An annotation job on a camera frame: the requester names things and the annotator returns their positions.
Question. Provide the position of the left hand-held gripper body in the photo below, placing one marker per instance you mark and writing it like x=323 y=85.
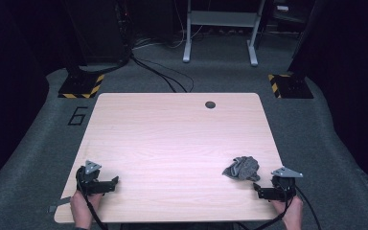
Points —
x=89 y=185

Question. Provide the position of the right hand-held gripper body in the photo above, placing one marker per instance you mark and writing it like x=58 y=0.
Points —
x=281 y=191

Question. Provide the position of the grey towel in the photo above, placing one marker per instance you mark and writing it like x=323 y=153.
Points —
x=242 y=168

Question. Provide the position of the person's right hand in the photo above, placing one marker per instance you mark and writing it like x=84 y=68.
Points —
x=292 y=214

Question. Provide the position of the person's left hand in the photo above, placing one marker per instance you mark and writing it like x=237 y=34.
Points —
x=80 y=209

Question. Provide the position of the grey tape strip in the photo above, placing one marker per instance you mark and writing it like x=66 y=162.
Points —
x=59 y=203

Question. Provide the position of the black base with hazard stripes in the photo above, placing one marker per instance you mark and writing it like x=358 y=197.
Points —
x=292 y=87
x=81 y=86

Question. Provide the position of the black cabinet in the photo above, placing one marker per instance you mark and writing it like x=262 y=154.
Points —
x=99 y=28

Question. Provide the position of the white metal desk frame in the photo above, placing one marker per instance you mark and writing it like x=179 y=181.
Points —
x=220 y=18

